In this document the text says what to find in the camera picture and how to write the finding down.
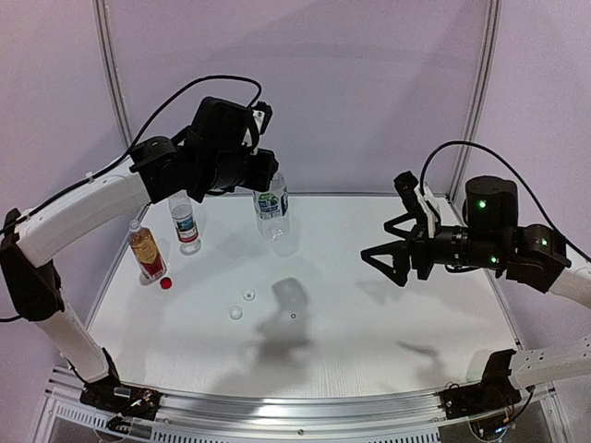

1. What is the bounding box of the clear bottle blue label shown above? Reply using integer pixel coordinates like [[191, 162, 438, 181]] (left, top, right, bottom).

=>
[[253, 172, 290, 242]]

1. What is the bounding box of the clear bottle red white label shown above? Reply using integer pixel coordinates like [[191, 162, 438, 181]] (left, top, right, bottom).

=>
[[168, 191, 201, 256]]

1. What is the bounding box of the clear white bottle cap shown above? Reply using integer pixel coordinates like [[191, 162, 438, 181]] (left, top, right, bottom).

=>
[[243, 290, 256, 301]]

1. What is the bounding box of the gold red tea bottle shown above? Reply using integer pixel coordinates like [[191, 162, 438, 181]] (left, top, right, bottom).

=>
[[128, 219, 167, 282]]

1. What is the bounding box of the red bottle cap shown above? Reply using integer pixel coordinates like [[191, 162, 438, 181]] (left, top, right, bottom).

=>
[[160, 277, 173, 290]]

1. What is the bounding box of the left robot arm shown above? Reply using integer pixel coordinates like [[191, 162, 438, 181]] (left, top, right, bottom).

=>
[[1, 97, 278, 389]]

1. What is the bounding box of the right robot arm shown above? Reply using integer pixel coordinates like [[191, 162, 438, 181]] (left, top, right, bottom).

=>
[[360, 172, 590, 389]]

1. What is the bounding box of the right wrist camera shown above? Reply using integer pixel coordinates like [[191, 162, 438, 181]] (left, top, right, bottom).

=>
[[393, 171, 440, 238]]

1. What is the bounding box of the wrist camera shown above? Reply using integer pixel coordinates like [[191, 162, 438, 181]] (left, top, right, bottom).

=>
[[248, 101, 272, 155], [393, 171, 440, 238]]

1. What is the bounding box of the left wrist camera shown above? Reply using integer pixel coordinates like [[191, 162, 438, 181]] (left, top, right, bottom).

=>
[[248, 101, 272, 155]]

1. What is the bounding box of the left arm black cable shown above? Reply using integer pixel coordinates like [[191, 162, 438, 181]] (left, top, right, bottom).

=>
[[0, 76, 263, 232]]

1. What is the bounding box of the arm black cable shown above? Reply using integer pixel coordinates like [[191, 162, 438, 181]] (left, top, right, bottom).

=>
[[418, 140, 591, 264], [0, 76, 263, 232]]

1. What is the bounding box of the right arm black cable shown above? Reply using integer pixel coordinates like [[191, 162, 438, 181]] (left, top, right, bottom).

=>
[[418, 140, 591, 264]]

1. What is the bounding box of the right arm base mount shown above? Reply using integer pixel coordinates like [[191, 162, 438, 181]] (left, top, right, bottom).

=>
[[435, 349, 536, 425]]

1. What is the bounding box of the right aluminium corner post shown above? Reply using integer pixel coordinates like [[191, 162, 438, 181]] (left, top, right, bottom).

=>
[[446, 0, 502, 203]]

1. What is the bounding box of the aluminium front rail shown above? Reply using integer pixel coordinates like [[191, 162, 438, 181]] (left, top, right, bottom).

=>
[[45, 364, 555, 443]]

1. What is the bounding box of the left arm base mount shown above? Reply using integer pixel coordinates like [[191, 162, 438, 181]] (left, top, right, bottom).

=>
[[79, 349, 162, 421]]

